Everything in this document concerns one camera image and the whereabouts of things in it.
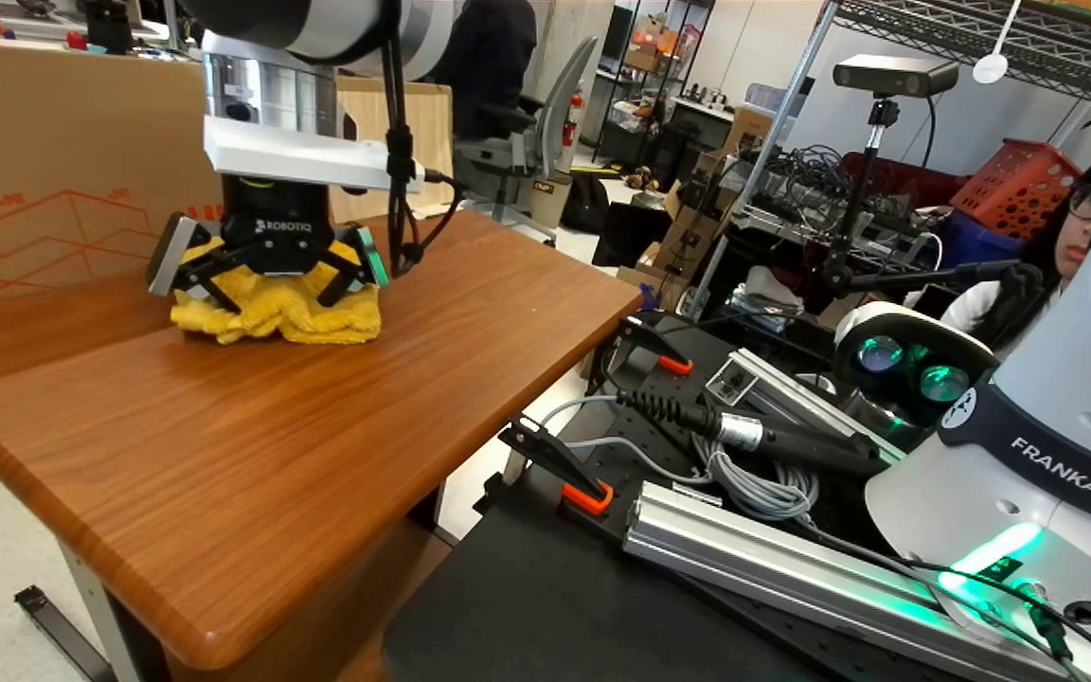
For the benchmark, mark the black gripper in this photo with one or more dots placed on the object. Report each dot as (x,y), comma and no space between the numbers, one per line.
(280,228)

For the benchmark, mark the yellow towel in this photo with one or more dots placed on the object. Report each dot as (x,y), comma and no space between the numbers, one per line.
(280,315)

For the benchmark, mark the light wooden board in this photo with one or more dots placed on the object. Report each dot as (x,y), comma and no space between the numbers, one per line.
(429,127)

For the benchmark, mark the cardboard box with orange print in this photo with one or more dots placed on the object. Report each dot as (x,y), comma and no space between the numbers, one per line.
(53,166)

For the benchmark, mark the black garment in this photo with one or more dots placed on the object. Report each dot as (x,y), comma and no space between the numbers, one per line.
(489,63)

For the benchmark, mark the light grey office chair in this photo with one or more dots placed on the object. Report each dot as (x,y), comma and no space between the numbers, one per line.
(564,117)

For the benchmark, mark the short aluminium profile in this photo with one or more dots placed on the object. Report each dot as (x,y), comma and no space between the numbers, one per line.
(785,398)

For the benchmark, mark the black dome with teal lenses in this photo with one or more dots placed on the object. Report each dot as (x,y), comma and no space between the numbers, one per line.
(909,363)

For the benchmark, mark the blue bin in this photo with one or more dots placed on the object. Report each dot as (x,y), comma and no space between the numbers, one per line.
(982,239)

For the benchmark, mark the white round hanging object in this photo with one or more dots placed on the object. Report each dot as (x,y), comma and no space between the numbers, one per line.
(991,66)

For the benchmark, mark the red plastic basket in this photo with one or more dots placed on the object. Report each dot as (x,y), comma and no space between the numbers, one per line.
(1013,190)

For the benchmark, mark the person with glasses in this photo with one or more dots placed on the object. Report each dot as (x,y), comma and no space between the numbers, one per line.
(1080,213)

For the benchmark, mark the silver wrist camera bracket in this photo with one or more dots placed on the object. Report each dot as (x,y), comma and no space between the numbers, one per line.
(292,153)

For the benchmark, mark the black table leg frame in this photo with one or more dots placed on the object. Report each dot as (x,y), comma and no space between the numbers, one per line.
(97,608)

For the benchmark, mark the black camera stand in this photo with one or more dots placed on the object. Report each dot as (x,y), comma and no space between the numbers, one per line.
(871,190)

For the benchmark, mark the long aluminium rail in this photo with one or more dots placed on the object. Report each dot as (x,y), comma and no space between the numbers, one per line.
(798,564)

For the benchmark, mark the black depth camera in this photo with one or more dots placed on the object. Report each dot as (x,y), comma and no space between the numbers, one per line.
(895,74)

